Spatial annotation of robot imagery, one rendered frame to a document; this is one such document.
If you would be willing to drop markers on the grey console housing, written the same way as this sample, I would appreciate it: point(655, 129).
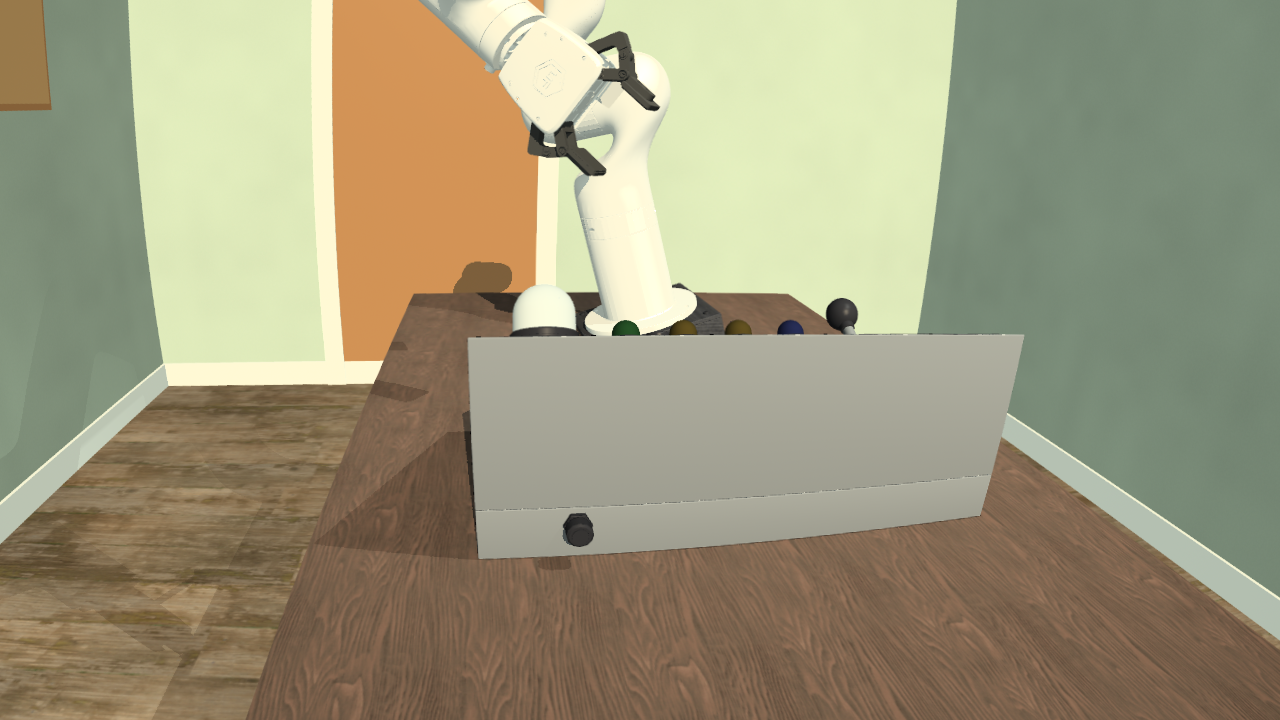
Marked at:
point(676, 440)

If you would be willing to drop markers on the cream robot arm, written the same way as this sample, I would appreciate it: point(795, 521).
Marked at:
point(617, 211)

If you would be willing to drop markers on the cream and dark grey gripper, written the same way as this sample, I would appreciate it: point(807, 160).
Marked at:
point(550, 78)

